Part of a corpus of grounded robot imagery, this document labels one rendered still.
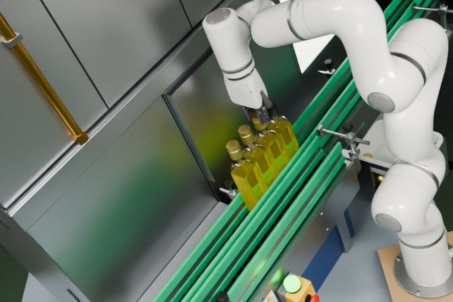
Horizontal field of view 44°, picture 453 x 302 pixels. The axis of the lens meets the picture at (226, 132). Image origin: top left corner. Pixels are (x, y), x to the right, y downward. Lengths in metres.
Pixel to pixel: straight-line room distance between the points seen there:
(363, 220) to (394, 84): 0.97
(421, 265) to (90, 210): 0.86
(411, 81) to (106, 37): 0.67
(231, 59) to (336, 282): 0.82
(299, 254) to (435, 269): 0.35
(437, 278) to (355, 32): 0.82
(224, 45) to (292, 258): 0.61
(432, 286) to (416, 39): 0.79
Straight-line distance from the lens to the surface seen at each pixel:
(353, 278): 1.83
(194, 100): 1.50
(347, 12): 1.07
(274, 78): 1.75
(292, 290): 1.53
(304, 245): 1.60
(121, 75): 1.36
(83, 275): 1.47
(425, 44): 1.11
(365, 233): 1.91
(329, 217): 1.68
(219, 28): 1.31
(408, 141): 1.22
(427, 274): 1.63
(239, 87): 1.42
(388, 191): 1.34
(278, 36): 1.19
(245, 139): 1.49
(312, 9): 1.10
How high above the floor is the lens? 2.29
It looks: 40 degrees down
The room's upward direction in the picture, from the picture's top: 24 degrees counter-clockwise
